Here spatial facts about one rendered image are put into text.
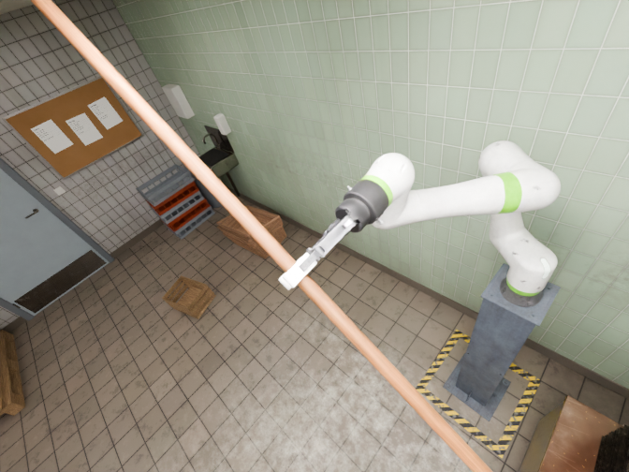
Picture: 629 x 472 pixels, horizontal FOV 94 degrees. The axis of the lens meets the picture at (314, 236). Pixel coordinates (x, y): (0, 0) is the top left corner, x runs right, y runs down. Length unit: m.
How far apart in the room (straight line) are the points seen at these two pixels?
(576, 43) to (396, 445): 2.27
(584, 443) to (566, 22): 1.73
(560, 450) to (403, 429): 0.90
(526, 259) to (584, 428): 0.98
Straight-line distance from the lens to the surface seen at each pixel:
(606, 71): 1.50
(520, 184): 0.96
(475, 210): 0.92
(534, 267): 1.30
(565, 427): 2.02
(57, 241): 4.71
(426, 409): 0.70
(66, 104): 4.37
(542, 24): 1.48
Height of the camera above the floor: 2.41
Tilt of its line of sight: 44 degrees down
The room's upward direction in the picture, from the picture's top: 19 degrees counter-clockwise
